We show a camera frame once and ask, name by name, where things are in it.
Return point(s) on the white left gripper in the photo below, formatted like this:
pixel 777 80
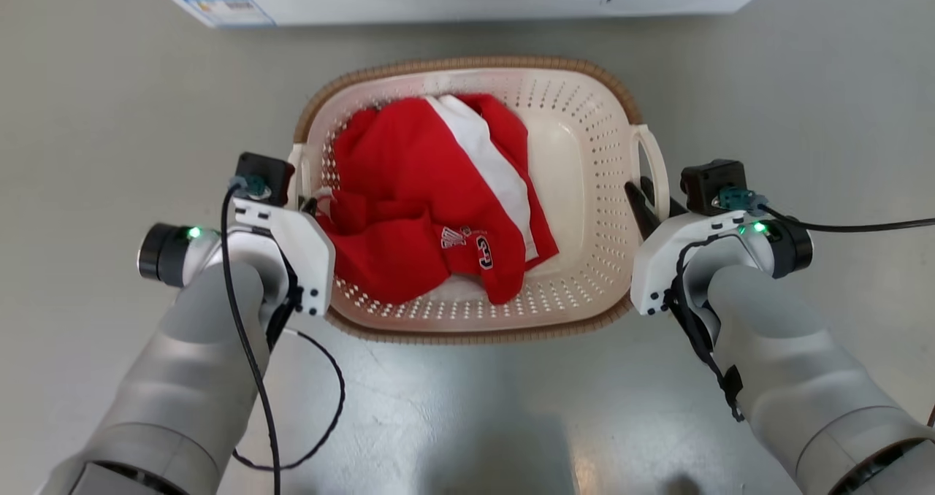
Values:
pixel 303 250

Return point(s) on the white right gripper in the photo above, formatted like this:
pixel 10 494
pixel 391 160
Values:
pixel 668 261

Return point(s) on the cream perforated laundry basket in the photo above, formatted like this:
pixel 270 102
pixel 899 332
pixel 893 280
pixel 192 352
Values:
pixel 577 188

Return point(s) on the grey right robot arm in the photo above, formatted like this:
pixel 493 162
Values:
pixel 796 378

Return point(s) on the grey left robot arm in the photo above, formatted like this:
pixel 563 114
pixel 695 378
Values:
pixel 190 378

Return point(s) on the red and white garment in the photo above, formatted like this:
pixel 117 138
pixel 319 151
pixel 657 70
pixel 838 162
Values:
pixel 409 188

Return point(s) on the blue energy label sticker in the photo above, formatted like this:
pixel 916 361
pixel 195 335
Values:
pixel 228 9

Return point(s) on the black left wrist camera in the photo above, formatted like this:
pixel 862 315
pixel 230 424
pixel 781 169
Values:
pixel 264 177

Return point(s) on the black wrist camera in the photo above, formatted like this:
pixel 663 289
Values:
pixel 264 177
pixel 712 185

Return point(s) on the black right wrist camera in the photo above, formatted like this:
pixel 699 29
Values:
pixel 712 185

